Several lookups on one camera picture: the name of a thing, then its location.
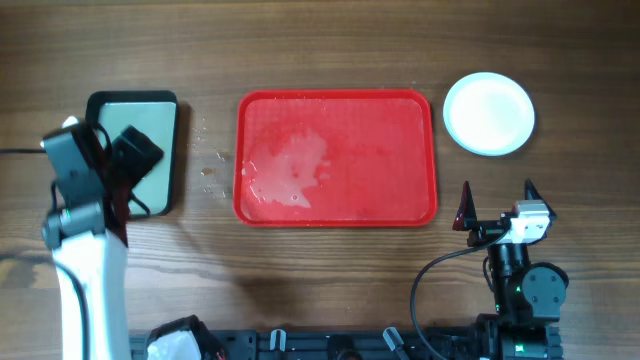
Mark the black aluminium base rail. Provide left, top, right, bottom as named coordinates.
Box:
left=128, top=327, right=565, bottom=360

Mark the black tray with soapy water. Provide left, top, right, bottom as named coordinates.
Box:
left=85, top=90, right=179, bottom=217

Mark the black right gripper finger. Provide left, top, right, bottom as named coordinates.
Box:
left=524, top=179, right=557, bottom=220
left=452, top=181, right=478, bottom=231

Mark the red plastic tray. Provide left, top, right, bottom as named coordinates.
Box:
left=232, top=89, right=438, bottom=228

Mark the white plate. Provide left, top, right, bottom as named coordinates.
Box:
left=442, top=72, right=536, bottom=157

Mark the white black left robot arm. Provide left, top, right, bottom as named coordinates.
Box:
left=42, top=122, right=163, bottom=359

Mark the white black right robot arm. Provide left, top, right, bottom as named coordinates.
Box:
left=452, top=180, right=569, bottom=360

